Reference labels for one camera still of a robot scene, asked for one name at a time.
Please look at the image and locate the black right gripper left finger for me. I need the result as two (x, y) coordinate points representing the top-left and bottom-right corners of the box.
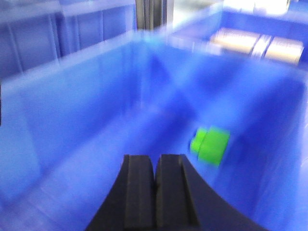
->
(86, 154), (154, 231)

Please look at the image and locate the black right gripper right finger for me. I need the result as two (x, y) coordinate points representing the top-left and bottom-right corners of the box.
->
(155, 154), (264, 231)

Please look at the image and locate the green block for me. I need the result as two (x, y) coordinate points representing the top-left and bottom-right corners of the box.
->
(190, 127), (231, 166)

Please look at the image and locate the large blue target bin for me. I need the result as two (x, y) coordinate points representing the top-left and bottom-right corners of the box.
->
(0, 38), (308, 231)

